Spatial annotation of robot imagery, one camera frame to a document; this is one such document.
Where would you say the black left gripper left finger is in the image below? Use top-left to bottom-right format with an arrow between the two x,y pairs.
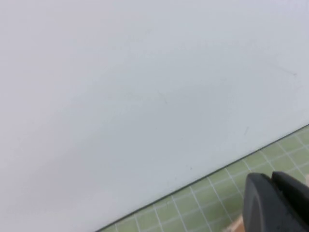
242,172 -> 305,232

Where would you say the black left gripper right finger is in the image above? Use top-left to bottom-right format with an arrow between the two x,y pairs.
271,171 -> 309,232

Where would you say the green grid cutting mat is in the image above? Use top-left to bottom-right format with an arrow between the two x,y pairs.
95,124 -> 309,232

